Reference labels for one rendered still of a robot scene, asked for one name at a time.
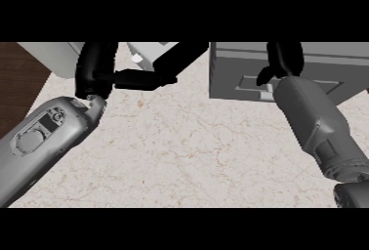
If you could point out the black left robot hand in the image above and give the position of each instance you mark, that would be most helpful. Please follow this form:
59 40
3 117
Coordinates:
94 71

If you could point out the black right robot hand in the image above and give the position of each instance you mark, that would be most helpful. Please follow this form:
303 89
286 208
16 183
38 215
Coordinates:
283 58

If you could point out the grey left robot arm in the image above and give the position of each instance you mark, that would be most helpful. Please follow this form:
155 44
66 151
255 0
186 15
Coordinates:
38 149

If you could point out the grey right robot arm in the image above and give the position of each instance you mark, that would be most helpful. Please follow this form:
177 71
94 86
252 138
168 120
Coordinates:
311 123

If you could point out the grey drawer cabinet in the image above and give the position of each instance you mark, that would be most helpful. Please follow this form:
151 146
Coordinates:
331 62

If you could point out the pale grey box appliance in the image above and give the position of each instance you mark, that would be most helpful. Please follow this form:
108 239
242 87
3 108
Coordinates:
52 55

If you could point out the white box with knob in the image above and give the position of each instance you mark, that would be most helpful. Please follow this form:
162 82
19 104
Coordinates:
149 52

